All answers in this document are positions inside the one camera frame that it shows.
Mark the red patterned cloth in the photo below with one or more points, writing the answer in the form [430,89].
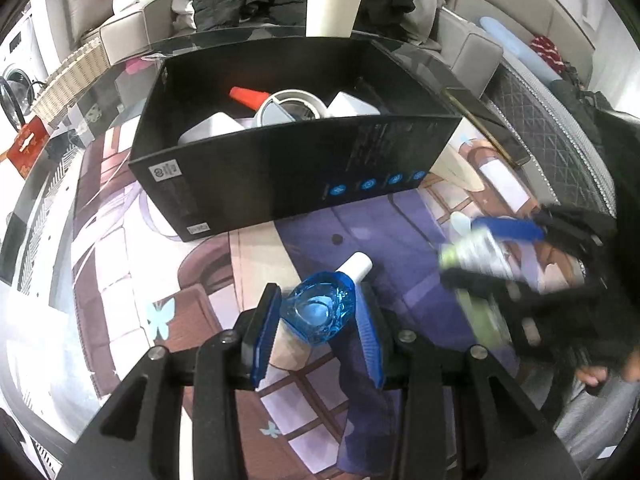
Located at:
[548,51]

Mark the white rounded device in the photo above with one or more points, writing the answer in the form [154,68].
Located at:
[218,124]

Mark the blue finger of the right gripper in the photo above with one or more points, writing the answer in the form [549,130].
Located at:
[510,228]
[486,286]

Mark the cream tumbler cup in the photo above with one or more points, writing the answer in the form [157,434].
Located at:
[331,18]

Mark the glue bottle orange cap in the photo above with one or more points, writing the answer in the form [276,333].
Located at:
[252,99]

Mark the silver round tin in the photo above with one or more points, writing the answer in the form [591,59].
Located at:
[287,106]

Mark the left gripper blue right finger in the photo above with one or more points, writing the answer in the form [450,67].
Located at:
[374,335]

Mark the white rectangular box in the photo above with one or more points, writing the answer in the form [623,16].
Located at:
[346,105]

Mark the black cardboard box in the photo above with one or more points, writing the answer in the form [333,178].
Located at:
[255,175]

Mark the blue glass bottle white cap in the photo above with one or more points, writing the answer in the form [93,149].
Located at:
[323,304]

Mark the red gift bag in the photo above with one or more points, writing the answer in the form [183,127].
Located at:
[27,146]

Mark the wicker laundry basket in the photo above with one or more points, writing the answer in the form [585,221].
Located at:
[76,74]

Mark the washing machine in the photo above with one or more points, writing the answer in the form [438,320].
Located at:
[22,71]

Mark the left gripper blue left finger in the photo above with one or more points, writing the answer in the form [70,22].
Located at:
[258,328]

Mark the light blue pillow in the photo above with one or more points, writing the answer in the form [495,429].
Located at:
[521,51]

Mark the grey sofa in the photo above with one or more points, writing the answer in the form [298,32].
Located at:
[127,27]

